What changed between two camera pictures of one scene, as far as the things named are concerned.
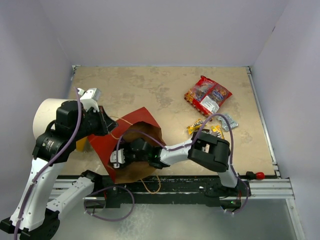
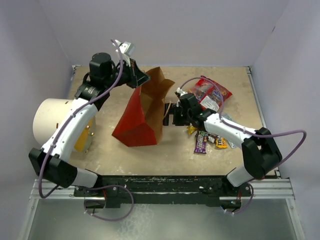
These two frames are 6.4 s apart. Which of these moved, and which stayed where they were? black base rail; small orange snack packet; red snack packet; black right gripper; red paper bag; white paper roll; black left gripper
Moved: black left gripper; red paper bag; black right gripper
Stayed: red snack packet; small orange snack packet; white paper roll; black base rail
